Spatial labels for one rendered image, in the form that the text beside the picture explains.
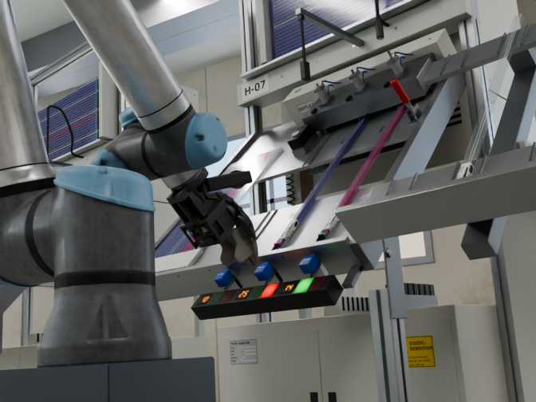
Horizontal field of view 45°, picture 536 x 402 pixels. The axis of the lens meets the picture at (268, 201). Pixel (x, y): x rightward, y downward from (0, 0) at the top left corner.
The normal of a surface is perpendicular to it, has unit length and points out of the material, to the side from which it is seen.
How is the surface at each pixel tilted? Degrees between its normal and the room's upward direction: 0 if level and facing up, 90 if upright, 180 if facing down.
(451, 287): 90
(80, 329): 72
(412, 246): 90
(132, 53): 121
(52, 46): 90
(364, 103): 134
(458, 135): 90
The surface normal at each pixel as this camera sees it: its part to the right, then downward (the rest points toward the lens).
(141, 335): 0.65, -0.48
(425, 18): -0.68, -0.12
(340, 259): -0.44, 0.59
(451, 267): -0.50, -0.16
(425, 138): 0.73, -0.19
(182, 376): 0.86, -0.16
